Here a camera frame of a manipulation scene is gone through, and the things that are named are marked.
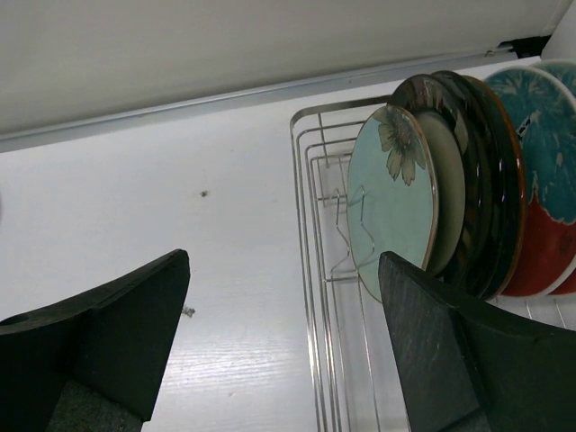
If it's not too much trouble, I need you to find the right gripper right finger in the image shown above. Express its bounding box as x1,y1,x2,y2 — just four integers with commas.
378,252,575,431

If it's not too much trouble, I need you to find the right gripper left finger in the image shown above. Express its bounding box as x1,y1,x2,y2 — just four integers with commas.
1,249,190,431

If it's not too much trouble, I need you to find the dark teal plate back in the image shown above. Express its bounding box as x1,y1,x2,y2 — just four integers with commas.
464,76,527,301

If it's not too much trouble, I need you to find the mint floral plate front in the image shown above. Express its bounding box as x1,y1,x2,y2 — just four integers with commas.
346,104,439,301

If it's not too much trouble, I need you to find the black rim beige plate back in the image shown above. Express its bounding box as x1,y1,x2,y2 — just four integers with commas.
391,74,490,285

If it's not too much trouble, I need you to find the black rim beige plate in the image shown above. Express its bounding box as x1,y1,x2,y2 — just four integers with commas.
433,70,504,298
391,74,490,285

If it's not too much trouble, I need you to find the red teal plate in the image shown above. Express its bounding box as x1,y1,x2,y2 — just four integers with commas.
484,66,575,297
530,58,576,296

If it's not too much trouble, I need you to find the red teal plate front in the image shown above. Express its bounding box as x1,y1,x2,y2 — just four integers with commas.
530,58,576,296

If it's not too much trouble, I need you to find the black rim beige plate front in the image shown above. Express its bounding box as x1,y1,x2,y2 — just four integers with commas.
433,70,504,298

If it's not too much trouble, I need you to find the metal wire dish rack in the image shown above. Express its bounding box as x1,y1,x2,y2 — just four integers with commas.
289,94,576,432

